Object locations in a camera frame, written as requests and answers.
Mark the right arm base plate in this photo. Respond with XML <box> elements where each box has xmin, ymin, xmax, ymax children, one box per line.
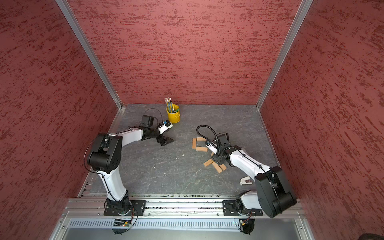
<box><xmin>222</xmin><ymin>200</ymin><xmax>263</xmax><ymax>218</ymax></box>

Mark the yellow metal bucket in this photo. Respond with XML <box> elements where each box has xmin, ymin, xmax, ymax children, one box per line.
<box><xmin>167</xmin><ymin>104</ymin><xmax>181</xmax><ymax>124</ymax></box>

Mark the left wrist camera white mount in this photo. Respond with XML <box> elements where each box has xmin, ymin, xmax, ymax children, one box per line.
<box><xmin>157</xmin><ymin>120</ymin><xmax>173</xmax><ymax>135</ymax></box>

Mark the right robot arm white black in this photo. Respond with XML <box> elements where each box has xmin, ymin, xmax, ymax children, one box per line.
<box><xmin>205</xmin><ymin>134</ymin><xmax>297</xmax><ymax>218</ymax></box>

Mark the wooden block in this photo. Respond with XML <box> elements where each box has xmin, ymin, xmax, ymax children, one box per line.
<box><xmin>196</xmin><ymin>147</ymin><xmax>208</xmax><ymax>152</ymax></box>
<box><xmin>220</xmin><ymin>164</ymin><xmax>227</xmax><ymax>171</ymax></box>
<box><xmin>204</xmin><ymin>159</ymin><xmax>214</xmax><ymax>167</ymax></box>
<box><xmin>196</xmin><ymin>137</ymin><xmax>206</xmax><ymax>142</ymax></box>
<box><xmin>192</xmin><ymin>138</ymin><xmax>197</xmax><ymax>150</ymax></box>
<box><xmin>212</xmin><ymin>162</ymin><xmax>223</xmax><ymax>174</ymax></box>

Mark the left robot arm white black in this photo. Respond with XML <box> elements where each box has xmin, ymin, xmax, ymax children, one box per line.
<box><xmin>87</xmin><ymin>115</ymin><xmax>174</xmax><ymax>216</ymax></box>

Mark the aluminium front rail frame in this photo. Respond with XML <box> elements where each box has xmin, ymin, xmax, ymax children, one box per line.
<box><xmin>49</xmin><ymin>193</ymin><xmax>316</xmax><ymax>240</ymax></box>

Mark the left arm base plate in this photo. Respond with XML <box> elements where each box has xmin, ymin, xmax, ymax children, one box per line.
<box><xmin>104</xmin><ymin>199</ymin><xmax>147</xmax><ymax>217</ymax></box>

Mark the bundle of coloured pencils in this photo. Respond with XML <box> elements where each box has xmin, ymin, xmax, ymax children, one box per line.
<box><xmin>165</xmin><ymin>98</ymin><xmax>175</xmax><ymax>114</ymax></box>

